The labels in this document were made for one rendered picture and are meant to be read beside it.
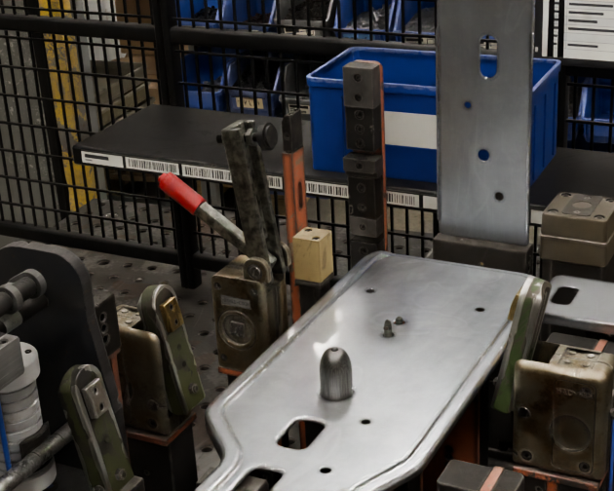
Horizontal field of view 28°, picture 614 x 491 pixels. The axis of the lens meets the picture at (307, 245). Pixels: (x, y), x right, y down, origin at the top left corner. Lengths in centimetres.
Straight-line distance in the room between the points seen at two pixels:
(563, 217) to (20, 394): 66
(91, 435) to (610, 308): 58
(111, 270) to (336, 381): 111
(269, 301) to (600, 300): 36
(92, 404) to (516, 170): 63
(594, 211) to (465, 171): 16
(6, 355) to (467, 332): 51
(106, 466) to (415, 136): 69
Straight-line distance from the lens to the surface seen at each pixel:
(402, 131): 159
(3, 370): 100
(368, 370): 122
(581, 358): 116
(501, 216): 149
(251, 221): 128
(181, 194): 133
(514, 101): 143
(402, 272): 142
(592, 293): 138
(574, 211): 144
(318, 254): 136
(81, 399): 106
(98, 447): 108
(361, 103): 153
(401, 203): 160
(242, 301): 132
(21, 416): 110
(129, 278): 218
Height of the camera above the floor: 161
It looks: 24 degrees down
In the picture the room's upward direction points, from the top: 3 degrees counter-clockwise
